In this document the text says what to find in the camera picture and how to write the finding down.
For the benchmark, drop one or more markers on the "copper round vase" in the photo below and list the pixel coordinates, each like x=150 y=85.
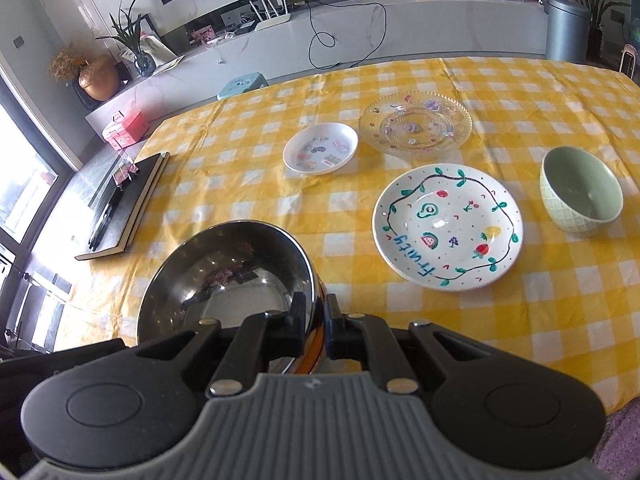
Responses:
x=100 y=80

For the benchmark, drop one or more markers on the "pink and white heater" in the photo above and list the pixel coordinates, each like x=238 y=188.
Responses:
x=629 y=62

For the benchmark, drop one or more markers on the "small white plate with stickers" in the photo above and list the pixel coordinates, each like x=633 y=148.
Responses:
x=320 y=150

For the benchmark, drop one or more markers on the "dried yellow flowers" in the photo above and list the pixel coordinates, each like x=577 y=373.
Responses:
x=65 y=62

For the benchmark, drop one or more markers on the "white router with antennas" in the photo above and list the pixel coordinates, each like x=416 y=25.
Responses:
x=272 y=19

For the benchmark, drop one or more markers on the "white framed picture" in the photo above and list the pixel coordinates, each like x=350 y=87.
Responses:
x=160 y=50

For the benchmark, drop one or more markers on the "grey round trash can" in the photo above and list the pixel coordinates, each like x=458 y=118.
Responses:
x=567 y=30

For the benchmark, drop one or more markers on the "yellow checked tablecloth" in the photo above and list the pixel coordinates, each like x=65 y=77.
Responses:
x=250 y=195

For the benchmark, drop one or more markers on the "small pink toy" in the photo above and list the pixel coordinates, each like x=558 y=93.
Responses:
x=124 y=172

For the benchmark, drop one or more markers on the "light blue stool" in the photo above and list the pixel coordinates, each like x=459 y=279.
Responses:
x=240 y=87

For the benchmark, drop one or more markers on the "steel bowl with orange outside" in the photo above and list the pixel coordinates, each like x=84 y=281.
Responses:
x=225 y=260

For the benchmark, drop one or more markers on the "tall potted plant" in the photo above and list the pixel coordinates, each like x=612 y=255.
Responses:
x=597 y=5

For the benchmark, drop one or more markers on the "white television cabinet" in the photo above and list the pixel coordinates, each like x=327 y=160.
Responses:
x=425 y=30

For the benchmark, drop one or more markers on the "pink card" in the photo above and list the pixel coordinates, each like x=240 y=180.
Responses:
x=202 y=35

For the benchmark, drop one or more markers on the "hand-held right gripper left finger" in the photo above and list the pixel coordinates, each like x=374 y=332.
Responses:
x=297 y=316

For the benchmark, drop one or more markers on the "green leafy plant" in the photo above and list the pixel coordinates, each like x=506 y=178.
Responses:
x=127 y=30

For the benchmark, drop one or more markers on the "black flat case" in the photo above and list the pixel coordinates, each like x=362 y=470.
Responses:
x=135 y=210

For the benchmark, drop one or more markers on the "blue glass vase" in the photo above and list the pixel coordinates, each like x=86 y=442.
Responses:
x=145 y=65

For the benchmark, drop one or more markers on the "white plate with fruit drawings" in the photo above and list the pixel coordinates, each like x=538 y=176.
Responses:
x=450 y=225

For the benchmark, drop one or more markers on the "clear glass plate with stickers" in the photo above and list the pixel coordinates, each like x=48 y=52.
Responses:
x=415 y=125

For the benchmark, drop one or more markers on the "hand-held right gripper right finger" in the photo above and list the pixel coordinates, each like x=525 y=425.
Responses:
x=334 y=326

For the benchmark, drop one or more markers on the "pale green ceramic bowl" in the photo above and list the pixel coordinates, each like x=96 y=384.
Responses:
x=580 y=190

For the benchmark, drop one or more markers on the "pink box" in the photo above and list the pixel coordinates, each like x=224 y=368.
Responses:
x=125 y=129

